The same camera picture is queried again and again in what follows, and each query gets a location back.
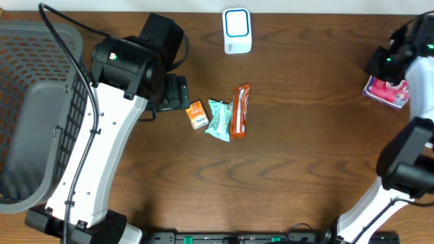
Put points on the teal snack wrapper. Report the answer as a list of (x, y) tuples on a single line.
[(219, 126)]

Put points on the purple red snack packet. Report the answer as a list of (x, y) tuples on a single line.
[(395, 96)]

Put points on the small orange white box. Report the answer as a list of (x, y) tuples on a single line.
[(197, 115)]

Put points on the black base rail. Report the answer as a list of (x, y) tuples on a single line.
[(294, 237)]

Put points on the white barcode scanner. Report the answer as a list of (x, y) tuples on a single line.
[(237, 30)]

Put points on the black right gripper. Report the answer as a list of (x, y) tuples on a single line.
[(373, 67)]

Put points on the orange snack bar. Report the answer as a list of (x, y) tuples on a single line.
[(240, 106)]

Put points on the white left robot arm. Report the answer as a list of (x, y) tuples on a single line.
[(129, 76)]

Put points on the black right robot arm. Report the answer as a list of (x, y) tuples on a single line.
[(404, 173)]

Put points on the grey plastic basket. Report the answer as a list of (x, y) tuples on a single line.
[(43, 103)]

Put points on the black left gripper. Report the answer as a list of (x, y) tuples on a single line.
[(180, 95)]

